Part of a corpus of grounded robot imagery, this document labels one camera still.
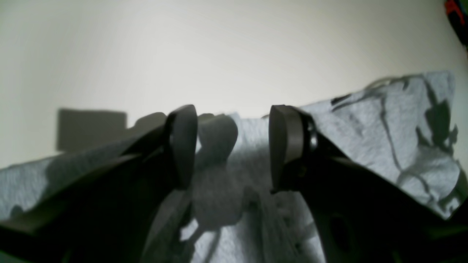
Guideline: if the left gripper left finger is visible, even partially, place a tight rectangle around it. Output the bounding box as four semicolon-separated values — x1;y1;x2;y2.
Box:
1;105;198;263

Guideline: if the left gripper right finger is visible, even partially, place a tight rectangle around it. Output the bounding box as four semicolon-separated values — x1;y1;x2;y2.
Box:
269;105;468;263

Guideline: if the grey T-shirt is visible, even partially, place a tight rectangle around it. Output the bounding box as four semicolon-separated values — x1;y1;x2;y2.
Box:
1;71;467;263

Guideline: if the orange black clamp upper left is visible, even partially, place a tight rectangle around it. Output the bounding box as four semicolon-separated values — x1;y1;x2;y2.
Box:
444;0;468;49

